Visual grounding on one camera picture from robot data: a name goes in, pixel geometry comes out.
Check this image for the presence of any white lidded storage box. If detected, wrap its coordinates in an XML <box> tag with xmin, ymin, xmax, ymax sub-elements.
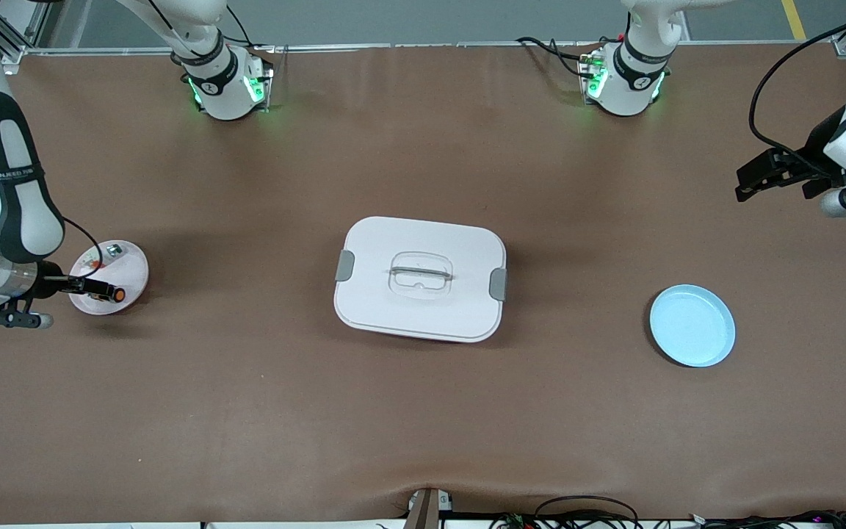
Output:
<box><xmin>333</xmin><ymin>215</ymin><xmax>508</xmax><ymax>344</ymax></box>

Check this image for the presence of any white round plate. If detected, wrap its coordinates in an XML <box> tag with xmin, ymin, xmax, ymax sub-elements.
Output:
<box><xmin>68</xmin><ymin>239</ymin><xmax>151</xmax><ymax>317</ymax></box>

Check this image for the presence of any light blue round plate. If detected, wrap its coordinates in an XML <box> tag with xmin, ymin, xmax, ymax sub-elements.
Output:
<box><xmin>648</xmin><ymin>284</ymin><xmax>737</xmax><ymax>368</ymax></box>

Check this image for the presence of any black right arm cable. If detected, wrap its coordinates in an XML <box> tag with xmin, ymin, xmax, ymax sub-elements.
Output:
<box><xmin>62</xmin><ymin>216</ymin><xmax>105</xmax><ymax>284</ymax></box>

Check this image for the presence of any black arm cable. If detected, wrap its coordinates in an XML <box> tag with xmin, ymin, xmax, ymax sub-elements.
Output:
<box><xmin>62</xmin><ymin>216</ymin><xmax>105</xmax><ymax>284</ymax></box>
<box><xmin>749</xmin><ymin>6</ymin><xmax>846</xmax><ymax>179</ymax></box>

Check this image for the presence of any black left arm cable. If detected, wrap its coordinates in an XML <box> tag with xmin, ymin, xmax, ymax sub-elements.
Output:
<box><xmin>749</xmin><ymin>6</ymin><xmax>846</xmax><ymax>179</ymax></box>

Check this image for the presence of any black left base cable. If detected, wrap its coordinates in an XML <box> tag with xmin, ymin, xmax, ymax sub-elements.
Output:
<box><xmin>515</xmin><ymin>35</ymin><xmax>590</xmax><ymax>79</ymax></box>

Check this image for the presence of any black base cable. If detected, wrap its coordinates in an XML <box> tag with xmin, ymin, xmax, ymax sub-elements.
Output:
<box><xmin>515</xmin><ymin>35</ymin><xmax>590</xmax><ymax>79</ymax></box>
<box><xmin>199</xmin><ymin>6</ymin><xmax>275</xmax><ymax>54</ymax></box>

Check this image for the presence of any aluminium frame post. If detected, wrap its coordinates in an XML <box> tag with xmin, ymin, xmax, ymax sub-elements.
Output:
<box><xmin>0</xmin><ymin>0</ymin><xmax>53</xmax><ymax>76</ymax></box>

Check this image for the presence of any black right base cable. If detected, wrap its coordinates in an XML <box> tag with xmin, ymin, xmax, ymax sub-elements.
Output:
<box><xmin>199</xmin><ymin>6</ymin><xmax>275</xmax><ymax>54</ymax></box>

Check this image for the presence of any black cable bundle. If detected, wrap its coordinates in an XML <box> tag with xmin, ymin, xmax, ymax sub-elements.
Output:
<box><xmin>687</xmin><ymin>508</ymin><xmax>846</xmax><ymax>529</ymax></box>

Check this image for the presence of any black looped cable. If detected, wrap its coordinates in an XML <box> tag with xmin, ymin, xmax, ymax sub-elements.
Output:
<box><xmin>533</xmin><ymin>495</ymin><xmax>641</xmax><ymax>529</ymax></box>

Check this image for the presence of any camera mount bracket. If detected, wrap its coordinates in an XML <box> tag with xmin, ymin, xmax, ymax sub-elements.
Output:
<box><xmin>402</xmin><ymin>487</ymin><xmax>455</xmax><ymax>529</ymax></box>

